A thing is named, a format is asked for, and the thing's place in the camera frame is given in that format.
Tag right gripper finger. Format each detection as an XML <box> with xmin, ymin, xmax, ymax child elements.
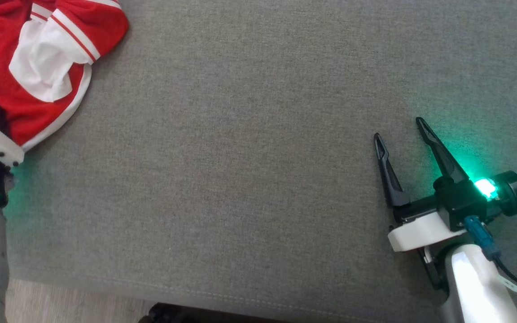
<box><xmin>416</xmin><ymin>118</ymin><xmax>470</xmax><ymax>184</ymax></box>
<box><xmin>374</xmin><ymin>133</ymin><xmax>411</xmax><ymax>208</ymax></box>

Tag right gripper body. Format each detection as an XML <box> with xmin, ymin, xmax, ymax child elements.
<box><xmin>388</xmin><ymin>177</ymin><xmax>499</xmax><ymax>253</ymax></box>

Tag large grey sofa seat cushion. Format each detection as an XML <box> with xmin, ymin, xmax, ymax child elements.
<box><xmin>0</xmin><ymin>0</ymin><xmax>517</xmax><ymax>323</ymax></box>

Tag right arm cable blue plug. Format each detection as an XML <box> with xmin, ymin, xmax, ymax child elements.
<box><xmin>464</xmin><ymin>215</ymin><xmax>517</xmax><ymax>297</ymax></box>

